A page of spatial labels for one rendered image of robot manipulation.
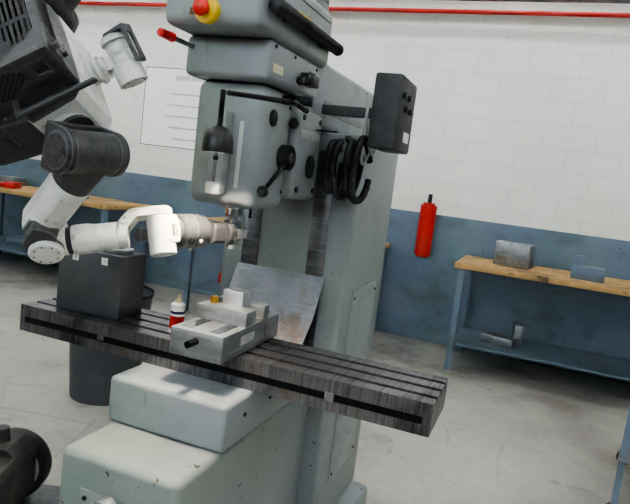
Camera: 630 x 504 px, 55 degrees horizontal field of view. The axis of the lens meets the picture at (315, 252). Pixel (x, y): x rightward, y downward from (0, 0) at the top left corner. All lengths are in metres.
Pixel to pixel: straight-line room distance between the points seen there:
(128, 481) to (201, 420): 0.21
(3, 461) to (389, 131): 1.35
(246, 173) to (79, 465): 0.79
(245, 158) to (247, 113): 0.11
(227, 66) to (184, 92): 5.28
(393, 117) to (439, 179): 4.03
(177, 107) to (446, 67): 2.87
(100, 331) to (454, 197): 4.35
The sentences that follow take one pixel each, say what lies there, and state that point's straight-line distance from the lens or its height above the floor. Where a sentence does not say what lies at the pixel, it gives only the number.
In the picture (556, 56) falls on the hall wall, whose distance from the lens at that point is 5.82.
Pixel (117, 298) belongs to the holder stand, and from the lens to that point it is 1.84.
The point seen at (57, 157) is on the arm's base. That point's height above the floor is 1.39.
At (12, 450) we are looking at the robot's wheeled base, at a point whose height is 0.60.
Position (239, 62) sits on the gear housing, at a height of 1.67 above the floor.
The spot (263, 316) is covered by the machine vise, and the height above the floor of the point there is 1.01.
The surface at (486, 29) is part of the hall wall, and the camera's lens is 5.91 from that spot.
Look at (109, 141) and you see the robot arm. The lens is 1.34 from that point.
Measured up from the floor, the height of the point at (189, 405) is 0.83.
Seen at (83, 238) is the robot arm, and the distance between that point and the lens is 1.52.
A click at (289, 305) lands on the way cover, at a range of 1.98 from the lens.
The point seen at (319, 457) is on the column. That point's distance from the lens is 2.15.
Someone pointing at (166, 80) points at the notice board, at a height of 2.24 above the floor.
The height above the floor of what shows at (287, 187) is 1.37.
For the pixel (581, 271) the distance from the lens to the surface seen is 5.07.
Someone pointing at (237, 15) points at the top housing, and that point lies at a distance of 1.49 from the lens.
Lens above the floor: 1.42
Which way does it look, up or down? 7 degrees down
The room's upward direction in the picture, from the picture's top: 7 degrees clockwise
